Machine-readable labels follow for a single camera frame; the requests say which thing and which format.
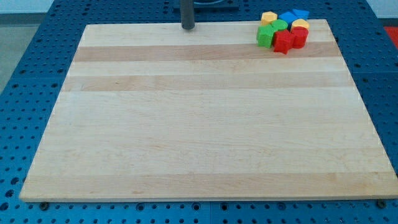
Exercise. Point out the green cube block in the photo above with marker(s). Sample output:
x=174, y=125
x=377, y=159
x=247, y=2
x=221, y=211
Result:
x=265, y=35

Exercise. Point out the blue cube block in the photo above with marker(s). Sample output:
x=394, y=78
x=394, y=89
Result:
x=288, y=17

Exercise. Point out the blue triangle block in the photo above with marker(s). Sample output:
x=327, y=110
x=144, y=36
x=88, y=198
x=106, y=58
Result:
x=301, y=14

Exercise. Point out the large wooden board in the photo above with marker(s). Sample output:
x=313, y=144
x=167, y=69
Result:
x=150, y=112

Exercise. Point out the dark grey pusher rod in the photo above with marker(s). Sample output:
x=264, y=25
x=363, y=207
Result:
x=187, y=14

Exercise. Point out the red star block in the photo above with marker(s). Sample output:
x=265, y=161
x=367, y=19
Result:
x=283, y=41

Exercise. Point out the yellow hexagon block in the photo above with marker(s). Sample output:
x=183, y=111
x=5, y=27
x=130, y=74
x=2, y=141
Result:
x=267, y=18

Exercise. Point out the green round block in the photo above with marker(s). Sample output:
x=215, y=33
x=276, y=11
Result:
x=279, y=25

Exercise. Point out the red cylinder block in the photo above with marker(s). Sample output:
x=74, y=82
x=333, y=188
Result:
x=300, y=35

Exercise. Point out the yellow round block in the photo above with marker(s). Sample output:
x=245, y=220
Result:
x=300, y=23

